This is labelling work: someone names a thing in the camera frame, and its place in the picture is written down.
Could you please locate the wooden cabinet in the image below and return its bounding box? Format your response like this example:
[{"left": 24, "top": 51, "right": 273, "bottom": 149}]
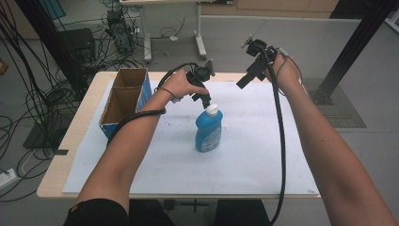
[{"left": 200, "top": 0, "right": 341, "bottom": 19}]

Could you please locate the dark floor plate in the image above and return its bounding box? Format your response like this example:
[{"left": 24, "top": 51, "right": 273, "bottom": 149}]
[{"left": 23, "top": 121, "right": 73, "bottom": 151}]

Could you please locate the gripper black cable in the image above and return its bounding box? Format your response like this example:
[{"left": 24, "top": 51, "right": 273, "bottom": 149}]
[
  {"left": 106, "top": 61, "right": 200, "bottom": 147},
  {"left": 255, "top": 46, "right": 287, "bottom": 226}
]

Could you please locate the white power strip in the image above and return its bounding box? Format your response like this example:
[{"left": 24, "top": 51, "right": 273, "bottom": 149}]
[{"left": 0, "top": 168, "right": 18, "bottom": 190}]

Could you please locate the white paper sheet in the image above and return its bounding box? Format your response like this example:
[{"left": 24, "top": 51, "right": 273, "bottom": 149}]
[{"left": 62, "top": 80, "right": 320, "bottom": 196}]

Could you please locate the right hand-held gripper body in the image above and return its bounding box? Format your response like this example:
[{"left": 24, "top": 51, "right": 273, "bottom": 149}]
[{"left": 240, "top": 33, "right": 279, "bottom": 80}]

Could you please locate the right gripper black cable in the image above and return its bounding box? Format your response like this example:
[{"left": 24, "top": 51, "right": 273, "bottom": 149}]
[{"left": 255, "top": 46, "right": 287, "bottom": 226}]

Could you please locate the grey floor mat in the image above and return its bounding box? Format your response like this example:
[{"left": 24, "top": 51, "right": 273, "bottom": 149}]
[{"left": 302, "top": 77, "right": 367, "bottom": 129}]

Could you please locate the black wrist band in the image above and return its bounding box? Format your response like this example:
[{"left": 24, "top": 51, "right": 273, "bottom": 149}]
[{"left": 158, "top": 86, "right": 179, "bottom": 101}]

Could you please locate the black box case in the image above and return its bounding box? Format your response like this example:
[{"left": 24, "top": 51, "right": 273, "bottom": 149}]
[{"left": 58, "top": 27, "right": 97, "bottom": 63}]

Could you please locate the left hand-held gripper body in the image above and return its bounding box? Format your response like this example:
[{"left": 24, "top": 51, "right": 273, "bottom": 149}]
[{"left": 186, "top": 59, "right": 217, "bottom": 95}]

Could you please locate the white desk frame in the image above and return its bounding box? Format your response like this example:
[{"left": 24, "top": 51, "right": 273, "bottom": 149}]
[{"left": 120, "top": 0, "right": 209, "bottom": 63}]

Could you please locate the bundle of black floor cables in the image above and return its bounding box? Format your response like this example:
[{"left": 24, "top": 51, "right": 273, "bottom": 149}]
[{"left": 0, "top": 0, "right": 149, "bottom": 202}]

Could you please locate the blue cardboard box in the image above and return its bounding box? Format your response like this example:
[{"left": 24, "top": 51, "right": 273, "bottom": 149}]
[{"left": 98, "top": 67, "right": 153, "bottom": 140}]

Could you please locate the person's left leg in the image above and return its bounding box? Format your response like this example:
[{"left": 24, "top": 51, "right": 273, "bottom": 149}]
[{"left": 63, "top": 198, "right": 177, "bottom": 226}]

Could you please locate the person's right hand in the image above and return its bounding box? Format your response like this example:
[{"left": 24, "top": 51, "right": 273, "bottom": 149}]
[{"left": 263, "top": 51, "right": 304, "bottom": 96}]

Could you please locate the person's left hand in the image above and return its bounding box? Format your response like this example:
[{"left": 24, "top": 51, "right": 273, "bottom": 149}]
[{"left": 158, "top": 68, "right": 210, "bottom": 104}]

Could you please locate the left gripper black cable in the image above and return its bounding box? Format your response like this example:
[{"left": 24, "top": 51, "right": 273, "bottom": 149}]
[{"left": 106, "top": 61, "right": 200, "bottom": 147}]

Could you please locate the blue bottle with white cap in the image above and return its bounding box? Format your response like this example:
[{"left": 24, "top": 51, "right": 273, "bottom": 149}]
[{"left": 195, "top": 103, "right": 224, "bottom": 153}]

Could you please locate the black metal post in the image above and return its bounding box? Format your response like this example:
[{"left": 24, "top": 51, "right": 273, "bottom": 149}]
[
  {"left": 310, "top": 0, "right": 399, "bottom": 105},
  {"left": 13, "top": 0, "right": 89, "bottom": 92}
]

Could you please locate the computer tower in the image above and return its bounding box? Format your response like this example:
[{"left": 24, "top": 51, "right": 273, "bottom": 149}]
[{"left": 105, "top": 8, "right": 136, "bottom": 55}]

